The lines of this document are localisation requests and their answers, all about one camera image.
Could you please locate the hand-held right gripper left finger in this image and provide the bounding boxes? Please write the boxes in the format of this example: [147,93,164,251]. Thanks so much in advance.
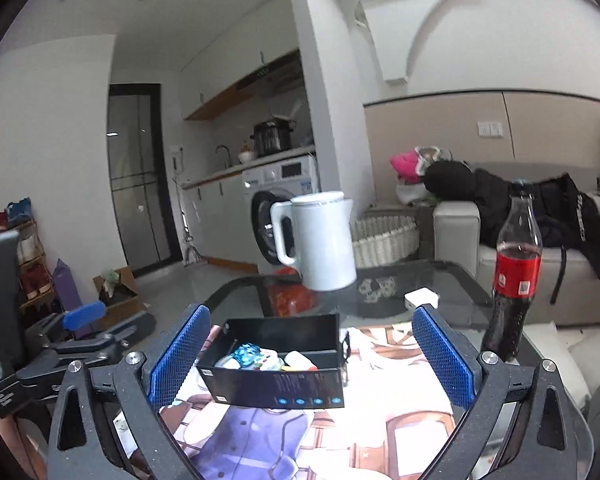
[47,304,212,480]

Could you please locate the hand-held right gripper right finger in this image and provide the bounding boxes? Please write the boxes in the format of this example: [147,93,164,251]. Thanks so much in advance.
[411,304,596,480]

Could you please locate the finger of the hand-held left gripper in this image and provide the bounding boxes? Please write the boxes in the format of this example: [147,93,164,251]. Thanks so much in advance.
[0,311,157,417]
[24,302,107,357]

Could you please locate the blue faceted bottle white cap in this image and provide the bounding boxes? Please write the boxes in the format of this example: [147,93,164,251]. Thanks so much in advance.
[231,344,261,368]

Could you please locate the white remote coloured buttons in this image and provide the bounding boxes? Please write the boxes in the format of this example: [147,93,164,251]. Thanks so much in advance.
[252,352,283,372]

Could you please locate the black cardboard box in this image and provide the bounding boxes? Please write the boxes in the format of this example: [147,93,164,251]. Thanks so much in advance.
[196,313,346,409]

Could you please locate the brown cardboard box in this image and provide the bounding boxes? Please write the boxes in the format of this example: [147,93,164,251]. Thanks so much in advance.
[92,266,148,331]

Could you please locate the purple rolled mat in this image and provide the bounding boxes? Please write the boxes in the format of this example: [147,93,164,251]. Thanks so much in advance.
[51,258,88,338]

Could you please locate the wooden shoe rack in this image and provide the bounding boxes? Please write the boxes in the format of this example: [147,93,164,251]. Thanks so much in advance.
[0,197,53,311]

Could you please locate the white charger block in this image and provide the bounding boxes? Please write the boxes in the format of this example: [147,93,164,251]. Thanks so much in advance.
[404,287,440,311]

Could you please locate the floral patterned coaster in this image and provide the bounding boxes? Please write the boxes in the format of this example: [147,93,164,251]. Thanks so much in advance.
[358,276,397,305]

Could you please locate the mop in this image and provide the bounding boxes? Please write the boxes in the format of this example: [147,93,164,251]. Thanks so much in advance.
[177,180,201,265]

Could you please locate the printed desk mat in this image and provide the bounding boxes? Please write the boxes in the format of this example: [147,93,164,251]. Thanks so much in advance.
[157,327,481,480]

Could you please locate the cola bottle red label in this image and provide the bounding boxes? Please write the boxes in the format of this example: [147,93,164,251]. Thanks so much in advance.
[481,178,544,363]

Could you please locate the small white bottle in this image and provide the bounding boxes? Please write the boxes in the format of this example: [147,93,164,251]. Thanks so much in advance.
[282,351,318,372]

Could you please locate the white sofa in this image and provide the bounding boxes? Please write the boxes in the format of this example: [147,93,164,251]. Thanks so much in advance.
[432,160,600,328]

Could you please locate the red printed bag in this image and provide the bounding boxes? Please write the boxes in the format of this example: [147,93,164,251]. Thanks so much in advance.
[267,267,321,318]

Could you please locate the white wicker basket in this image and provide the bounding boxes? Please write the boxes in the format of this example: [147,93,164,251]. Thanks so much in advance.
[350,214,421,268]

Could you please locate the dark framed glass door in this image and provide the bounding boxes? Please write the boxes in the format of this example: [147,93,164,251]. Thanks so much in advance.
[107,84,173,278]

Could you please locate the white base cabinets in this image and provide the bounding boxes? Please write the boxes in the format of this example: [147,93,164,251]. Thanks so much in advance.
[182,175,261,266]

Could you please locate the white electric kettle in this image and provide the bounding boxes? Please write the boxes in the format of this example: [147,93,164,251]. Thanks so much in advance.
[270,191,358,292]

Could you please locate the black jacket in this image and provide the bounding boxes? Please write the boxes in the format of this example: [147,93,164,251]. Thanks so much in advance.
[424,160,600,281]

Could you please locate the white bag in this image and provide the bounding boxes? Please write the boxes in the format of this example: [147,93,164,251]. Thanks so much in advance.
[396,146,453,207]

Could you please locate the pink plush item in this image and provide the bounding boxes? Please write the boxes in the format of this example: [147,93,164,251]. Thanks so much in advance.
[390,152,423,181]

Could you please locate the white washing machine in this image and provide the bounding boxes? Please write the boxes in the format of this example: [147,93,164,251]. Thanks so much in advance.
[241,155,321,266]

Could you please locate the black pressure cooker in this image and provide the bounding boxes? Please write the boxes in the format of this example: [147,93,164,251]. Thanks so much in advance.
[250,119,297,157]

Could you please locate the range hood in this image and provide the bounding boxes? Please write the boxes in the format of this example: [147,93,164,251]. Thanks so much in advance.
[235,62,303,92]

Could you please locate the white wall cabinets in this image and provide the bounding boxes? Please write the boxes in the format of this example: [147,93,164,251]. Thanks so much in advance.
[180,0,301,121]

